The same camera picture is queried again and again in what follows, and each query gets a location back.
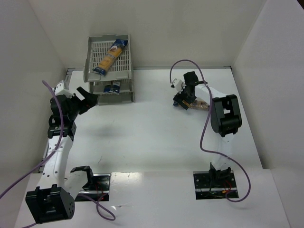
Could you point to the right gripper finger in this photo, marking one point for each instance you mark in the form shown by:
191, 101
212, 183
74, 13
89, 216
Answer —
186, 105
177, 101

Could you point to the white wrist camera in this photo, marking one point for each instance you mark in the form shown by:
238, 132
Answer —
177, 84
62, 89

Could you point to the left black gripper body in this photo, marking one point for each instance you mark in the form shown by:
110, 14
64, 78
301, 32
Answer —
79, 102

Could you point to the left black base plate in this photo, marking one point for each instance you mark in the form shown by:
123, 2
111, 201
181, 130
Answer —
99, 186

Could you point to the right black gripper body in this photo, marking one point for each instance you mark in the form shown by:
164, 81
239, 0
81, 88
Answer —
181, 100

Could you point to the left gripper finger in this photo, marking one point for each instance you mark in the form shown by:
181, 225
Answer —
81, 93
90, 101

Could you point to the spaghetti bag with text label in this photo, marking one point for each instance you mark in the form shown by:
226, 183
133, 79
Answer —
112, 87

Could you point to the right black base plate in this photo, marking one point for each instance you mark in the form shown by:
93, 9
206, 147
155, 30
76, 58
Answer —
206, 189

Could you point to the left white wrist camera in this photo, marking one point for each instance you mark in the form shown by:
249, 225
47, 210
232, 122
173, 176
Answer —
62, 89

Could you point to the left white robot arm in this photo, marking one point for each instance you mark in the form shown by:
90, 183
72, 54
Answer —
54, 196

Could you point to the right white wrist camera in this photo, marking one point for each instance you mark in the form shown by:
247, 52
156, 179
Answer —
177, 84

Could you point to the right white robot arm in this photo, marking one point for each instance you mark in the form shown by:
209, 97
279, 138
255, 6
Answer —
225, 117

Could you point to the grey three-tier tray shelf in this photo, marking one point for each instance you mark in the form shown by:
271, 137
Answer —
121, 70

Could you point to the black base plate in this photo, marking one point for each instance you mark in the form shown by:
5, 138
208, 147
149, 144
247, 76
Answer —
206, 189
99, 186

